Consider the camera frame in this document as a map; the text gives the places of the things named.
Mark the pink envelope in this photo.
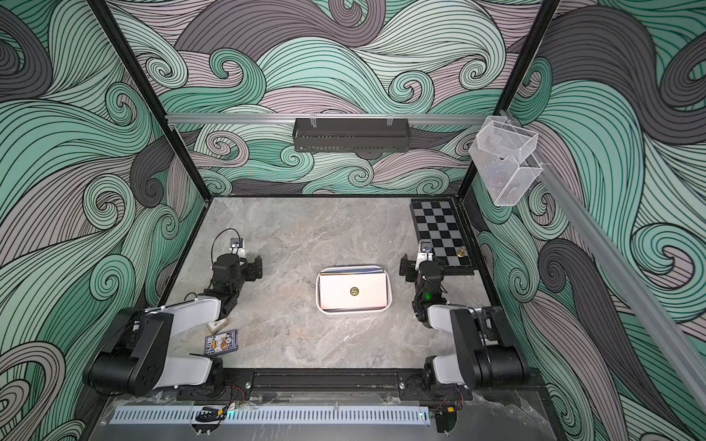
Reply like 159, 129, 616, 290
319, 270, 388, 311

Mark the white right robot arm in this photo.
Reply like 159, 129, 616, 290
399, 257, 530, 393

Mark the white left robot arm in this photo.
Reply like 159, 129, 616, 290
83, 252, 263, 397

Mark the framed card box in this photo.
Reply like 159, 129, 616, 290
211, 318, 229, 333

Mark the blue playing card box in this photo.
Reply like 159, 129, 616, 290
204, 330, 239, 356

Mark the white plastic storage box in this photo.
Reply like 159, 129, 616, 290
315, 265, 393, 315

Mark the black white chessboard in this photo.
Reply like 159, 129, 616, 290
410, 198, 477, 276

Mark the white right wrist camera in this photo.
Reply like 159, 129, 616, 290
416, 240, 434, 266

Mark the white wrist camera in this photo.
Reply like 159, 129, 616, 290
230, 237, 246, 258
416, 240, 434, 266

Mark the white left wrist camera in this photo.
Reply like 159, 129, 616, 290
230, 237, 246, 258

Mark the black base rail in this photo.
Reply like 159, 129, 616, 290
176, 367, 544, 400

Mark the black wall shelf tray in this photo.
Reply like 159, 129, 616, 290
292, 118, 411, 154

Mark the clear acrylic wall bin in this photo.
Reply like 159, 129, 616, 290
469, 116, 543, 207

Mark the white perforated cable duct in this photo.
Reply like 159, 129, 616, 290
108, 405, 431, 426

